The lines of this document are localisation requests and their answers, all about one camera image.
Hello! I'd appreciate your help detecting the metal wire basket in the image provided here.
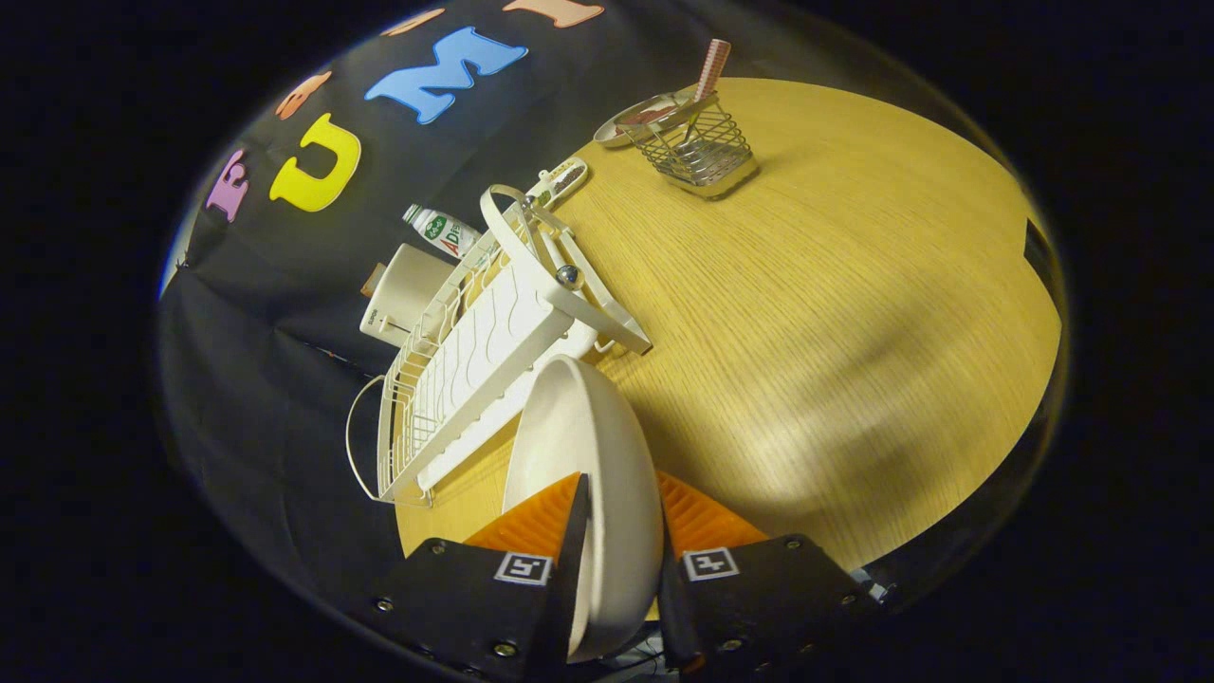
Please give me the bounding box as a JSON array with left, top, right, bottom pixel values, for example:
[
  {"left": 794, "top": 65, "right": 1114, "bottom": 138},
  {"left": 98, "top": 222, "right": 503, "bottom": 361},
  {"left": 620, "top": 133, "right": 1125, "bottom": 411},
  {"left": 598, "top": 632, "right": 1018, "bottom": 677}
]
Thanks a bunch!
[{"left": 616, "top": 92, "right": 760, "bottom": 199}]

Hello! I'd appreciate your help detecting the spoon with checkered handle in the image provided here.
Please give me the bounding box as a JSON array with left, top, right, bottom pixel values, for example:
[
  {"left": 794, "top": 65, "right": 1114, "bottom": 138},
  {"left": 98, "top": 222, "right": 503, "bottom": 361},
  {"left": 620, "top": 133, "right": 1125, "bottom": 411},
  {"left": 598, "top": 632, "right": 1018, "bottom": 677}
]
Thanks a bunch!
[{"left": 678, "top": 38, "right": 732, "bottom": 143}]

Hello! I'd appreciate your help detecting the white round plate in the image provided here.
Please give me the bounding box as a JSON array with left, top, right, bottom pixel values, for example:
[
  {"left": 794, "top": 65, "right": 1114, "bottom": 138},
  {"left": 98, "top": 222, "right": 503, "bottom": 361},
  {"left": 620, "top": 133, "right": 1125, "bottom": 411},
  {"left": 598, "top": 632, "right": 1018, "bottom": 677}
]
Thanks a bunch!
[{"left": 501, "top": 355, "right": 665, "bottom": 663}]

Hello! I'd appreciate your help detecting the white divided grain tray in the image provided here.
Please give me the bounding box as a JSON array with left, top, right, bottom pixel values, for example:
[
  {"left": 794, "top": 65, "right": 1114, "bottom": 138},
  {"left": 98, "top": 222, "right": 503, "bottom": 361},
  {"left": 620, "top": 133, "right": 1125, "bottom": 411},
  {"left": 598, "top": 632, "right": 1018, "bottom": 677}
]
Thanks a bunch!
[{"left": 526, "top": 157, "right": 590, "bottom": 206}]

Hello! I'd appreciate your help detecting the black table edge bracket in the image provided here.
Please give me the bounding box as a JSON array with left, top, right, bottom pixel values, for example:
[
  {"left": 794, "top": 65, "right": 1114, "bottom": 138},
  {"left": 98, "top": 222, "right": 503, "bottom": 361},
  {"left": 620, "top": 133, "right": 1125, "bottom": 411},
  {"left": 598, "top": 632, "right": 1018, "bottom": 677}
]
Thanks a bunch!
[{"left": 1023, "top": 219, "right": 1053, "bottom": 277}]

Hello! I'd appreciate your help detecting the white toaster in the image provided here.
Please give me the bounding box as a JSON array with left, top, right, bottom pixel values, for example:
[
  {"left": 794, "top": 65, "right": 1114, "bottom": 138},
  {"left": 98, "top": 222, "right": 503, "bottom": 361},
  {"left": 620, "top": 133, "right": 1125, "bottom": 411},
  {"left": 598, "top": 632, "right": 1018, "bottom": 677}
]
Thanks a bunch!
[{"left": 359, "top": 243, "right": 456, "bottom": 347}]

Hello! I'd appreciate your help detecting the white wire dish rack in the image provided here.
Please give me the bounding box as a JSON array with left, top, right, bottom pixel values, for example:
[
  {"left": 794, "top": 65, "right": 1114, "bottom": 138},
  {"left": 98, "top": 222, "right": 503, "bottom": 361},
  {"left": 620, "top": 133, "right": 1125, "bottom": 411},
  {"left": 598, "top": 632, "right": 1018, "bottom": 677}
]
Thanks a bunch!
[{"left": 346, "top": 182, "right": 653, "bottom": 508}]

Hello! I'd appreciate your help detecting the white plastic drink bottle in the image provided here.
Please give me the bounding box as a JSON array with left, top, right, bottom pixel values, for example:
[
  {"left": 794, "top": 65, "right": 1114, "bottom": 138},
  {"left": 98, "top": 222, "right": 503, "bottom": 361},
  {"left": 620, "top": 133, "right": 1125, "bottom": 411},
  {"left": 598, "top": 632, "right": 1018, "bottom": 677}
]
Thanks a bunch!
[{"left": 402, "top": 203, "right": 485, "bottom": 259}]

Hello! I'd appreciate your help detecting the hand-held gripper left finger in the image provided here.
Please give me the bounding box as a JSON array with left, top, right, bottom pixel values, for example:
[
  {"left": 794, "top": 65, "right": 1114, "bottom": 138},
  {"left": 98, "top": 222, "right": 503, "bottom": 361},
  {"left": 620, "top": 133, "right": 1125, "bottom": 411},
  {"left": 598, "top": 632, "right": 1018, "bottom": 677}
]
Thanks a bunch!
[{"left": 365, "top": 472, "right": 594, "bottom": 679}]

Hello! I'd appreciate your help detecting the grey plate with patties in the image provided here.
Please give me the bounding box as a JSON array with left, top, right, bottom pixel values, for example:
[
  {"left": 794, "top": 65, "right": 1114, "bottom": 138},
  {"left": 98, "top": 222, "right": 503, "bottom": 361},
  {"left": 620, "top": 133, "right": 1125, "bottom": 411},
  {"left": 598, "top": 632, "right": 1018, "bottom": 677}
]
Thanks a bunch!
[{"left": 594, "top": 91, "right": 708, "bottom": 149}]

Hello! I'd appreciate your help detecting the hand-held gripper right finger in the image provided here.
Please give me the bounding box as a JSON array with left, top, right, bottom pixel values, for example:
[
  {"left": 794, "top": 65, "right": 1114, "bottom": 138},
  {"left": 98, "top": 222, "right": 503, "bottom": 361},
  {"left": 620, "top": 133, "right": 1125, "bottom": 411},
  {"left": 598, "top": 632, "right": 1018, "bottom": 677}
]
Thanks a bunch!
[{"left": 656, "top": 470, "right": 892, "bottom": 670}]

